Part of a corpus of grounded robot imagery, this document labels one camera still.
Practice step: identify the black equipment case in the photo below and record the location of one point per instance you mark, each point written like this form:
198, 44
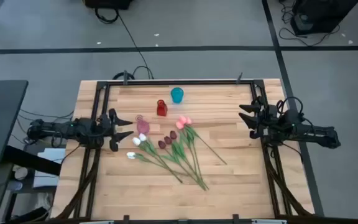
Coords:
107, 3

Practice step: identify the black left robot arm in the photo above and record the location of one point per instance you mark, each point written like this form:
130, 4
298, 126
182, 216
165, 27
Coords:
57, 129

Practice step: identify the black aluminium table frame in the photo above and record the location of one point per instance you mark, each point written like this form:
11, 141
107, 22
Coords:
197, 82

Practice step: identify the dark red artificial tulip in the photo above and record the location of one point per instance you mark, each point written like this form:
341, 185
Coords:
162, 144
167, 140
173, 135

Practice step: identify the pink glass vase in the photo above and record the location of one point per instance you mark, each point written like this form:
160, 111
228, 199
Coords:
142, 126

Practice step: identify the white flat box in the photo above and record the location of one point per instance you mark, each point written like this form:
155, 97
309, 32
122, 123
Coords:
43, 180

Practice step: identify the white round object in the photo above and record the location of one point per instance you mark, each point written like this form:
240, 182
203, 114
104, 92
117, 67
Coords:
20, 173

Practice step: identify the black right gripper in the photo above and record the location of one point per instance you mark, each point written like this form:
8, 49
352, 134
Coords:
267, 123

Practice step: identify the teal glass vase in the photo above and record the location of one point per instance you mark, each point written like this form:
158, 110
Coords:
177, 95

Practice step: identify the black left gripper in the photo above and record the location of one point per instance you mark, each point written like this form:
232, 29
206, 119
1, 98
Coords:
104, 130

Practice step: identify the white paper sheet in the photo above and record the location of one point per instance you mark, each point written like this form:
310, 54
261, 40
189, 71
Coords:
53, 154

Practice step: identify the black desk leg beam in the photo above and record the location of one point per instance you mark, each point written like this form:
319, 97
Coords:
33, 161

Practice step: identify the red glass vase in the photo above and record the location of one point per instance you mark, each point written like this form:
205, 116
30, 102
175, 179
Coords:
162, 109

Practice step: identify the black computer tower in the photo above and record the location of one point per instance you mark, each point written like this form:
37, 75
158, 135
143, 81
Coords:
322, 12

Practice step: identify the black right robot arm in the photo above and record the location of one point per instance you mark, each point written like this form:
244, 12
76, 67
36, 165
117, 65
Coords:
309, 132

